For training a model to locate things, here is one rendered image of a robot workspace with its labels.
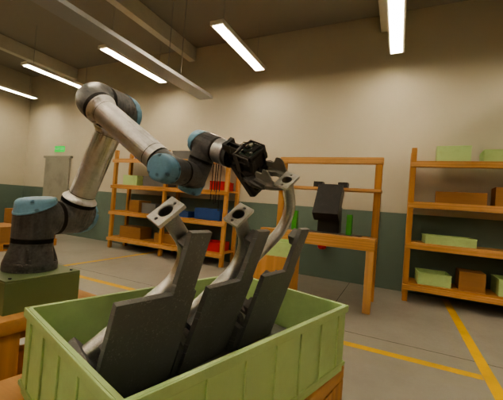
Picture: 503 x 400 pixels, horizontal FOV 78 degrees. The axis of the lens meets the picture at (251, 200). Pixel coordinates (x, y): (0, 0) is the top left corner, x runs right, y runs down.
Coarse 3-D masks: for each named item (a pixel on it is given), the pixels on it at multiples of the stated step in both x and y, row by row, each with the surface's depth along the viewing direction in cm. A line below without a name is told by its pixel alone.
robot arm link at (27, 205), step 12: (24, 204) 95; (36, 204) 96; (48, 204) 99; (60, 204) 105; (12, 216) 96; (24, 216) 95; (36, 216) 96; (48, 216) 99; (60, 216) 103; (12, 228) 96; (24, 228) 95; (36, 228) 96; (48, 228) 99; (60, 228) 104
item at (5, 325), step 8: (80, 296) 105; (88, 296) 106; (0, 320) 82; (8, 320) 82; (16, 320) 83; (24, 320) 85; (0, 328) 80; (8, 328) 82; (16, 328) 83; (24, 328) 85; (0, 336) 80
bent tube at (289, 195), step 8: (288, 176) 79; (296, 176) 78; (280, 184) 77; (288, 184) 76; (288, 192) 79; (288, 200) 81; (288, 208) 83; (288, 216) 83; (280, 224) 84; (288, 224) 84; (272, 232) 84; (280, 232) 83; (272, 240) 82; (264, 248) 80
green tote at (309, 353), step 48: (144, 288) 83; (288, 288) 94; (48, 336) 53; (288, 336) 61; (336, 336) 78; (48, 384) 52; (96, 384) 40; (192, 384) 44; (240, 384) 52; (288, 384) 63
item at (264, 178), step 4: (256, 172) 80; (264, 172) 77; (268, 172) 76; (256, 176) 81; (260, 176) 80; (264, 176) 78; (268, 176) 77; (256, 180) 81; (260, 180) 80; (264, 180) 79; (268, 180) 78; (264, 184) 79; (268, 184) 79; (272, 184) 78; (268, 188) 79; (272, 188) 78; (276, 188) 78; (280, 188) 77
